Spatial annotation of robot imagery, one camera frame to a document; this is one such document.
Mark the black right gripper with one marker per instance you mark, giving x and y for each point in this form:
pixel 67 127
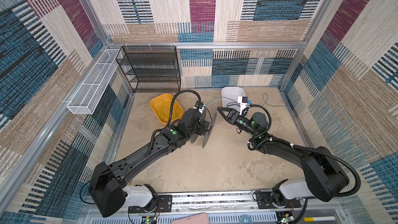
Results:
pixel 232 115

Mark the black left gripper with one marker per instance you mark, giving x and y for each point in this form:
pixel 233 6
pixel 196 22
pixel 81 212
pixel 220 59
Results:
pixel 200 126

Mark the grey perforated cable spool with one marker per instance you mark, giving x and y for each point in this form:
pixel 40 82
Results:
pixel 206 135

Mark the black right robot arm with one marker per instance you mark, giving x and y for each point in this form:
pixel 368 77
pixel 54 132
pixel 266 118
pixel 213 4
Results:
pixel 325 176

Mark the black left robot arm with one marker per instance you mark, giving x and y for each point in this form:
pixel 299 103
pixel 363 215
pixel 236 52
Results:
pixel 108 186

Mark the white plastic tub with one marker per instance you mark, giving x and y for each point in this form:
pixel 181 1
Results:
pixel 230 97

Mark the yellow plastic tub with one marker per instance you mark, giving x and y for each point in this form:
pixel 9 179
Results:
pixel 161 106

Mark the pink object at bottom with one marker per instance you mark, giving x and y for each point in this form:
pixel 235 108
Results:
pixel 195 219

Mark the yellow white marker pen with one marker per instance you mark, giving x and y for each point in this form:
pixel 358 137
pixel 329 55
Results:
pixel 320 219

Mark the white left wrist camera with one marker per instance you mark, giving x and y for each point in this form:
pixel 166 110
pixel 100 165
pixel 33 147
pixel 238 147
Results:
pixel 199 106

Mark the black wire mesh shelf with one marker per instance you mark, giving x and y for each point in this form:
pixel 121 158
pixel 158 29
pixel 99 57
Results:
pixel 150 68

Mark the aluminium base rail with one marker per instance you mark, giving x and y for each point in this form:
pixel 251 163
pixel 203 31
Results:
pixel 225 207

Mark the white wire mesh basket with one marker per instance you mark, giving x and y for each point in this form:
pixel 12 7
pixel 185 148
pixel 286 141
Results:
pixel 88 95

